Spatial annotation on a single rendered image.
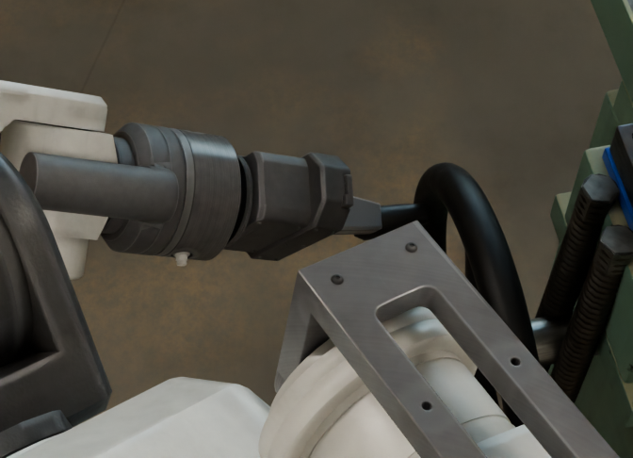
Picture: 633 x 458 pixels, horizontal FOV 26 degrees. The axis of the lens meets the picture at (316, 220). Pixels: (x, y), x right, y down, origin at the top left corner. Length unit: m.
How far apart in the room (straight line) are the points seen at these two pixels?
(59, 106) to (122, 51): 1.35
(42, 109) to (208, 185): 0.12
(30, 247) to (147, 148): 0.43
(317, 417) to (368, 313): 0.03
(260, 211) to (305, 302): 0.60
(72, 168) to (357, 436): 0.53
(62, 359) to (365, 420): 0.18
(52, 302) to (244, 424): 0.08
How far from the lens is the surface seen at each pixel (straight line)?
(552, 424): 0.32
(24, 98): 0.86
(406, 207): 1.05
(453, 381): 0.34
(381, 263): 0.33
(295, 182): 0.95
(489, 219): 0.92
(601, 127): 1.21
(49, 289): 0.48
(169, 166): 0.90
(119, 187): 0.86
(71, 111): 0.88
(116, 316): 1.97
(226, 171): 0.92
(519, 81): 2.19
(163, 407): 0.46
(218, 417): 0.45
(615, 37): 1.14
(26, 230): 0.48
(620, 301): 0.94
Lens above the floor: 1.74
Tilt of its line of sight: 59 degrees down
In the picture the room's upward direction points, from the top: straight up
